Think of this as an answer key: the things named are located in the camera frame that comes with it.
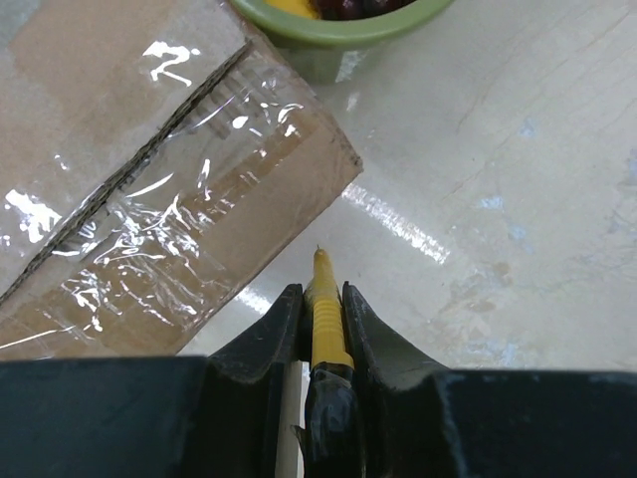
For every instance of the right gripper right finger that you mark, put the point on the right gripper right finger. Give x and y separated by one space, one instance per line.
400 405

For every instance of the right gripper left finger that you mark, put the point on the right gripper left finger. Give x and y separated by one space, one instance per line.
253 397

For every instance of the yellow black utility knife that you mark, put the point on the yellow black utility knife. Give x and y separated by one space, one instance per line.
331 440

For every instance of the brown cardboard express box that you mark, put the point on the brown cardboard express box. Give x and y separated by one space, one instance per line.
155 157

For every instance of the olive green plastic bin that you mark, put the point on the olive green plastic bin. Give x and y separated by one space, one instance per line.
316 47

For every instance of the yellow lemon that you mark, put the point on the yellow lemon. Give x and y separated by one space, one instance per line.
301 8

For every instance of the dark red grape bunch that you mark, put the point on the dark red grape bunch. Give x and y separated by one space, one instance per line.
348 10

